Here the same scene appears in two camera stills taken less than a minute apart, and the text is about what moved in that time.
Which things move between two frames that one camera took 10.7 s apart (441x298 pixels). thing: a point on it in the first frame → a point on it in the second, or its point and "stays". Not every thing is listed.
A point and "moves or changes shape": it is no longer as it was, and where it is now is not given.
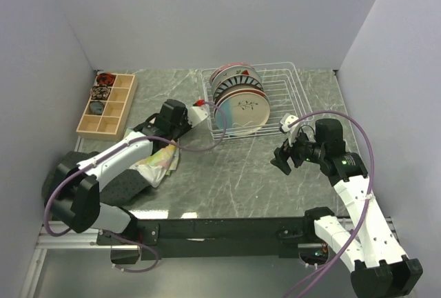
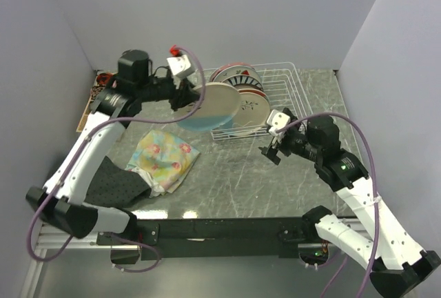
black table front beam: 282,235 stays
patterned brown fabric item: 100,92 stays
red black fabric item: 106,78 stays
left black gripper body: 181,128 → 163,88
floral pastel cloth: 168,157 moves or changes shape
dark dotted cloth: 117,188 stays
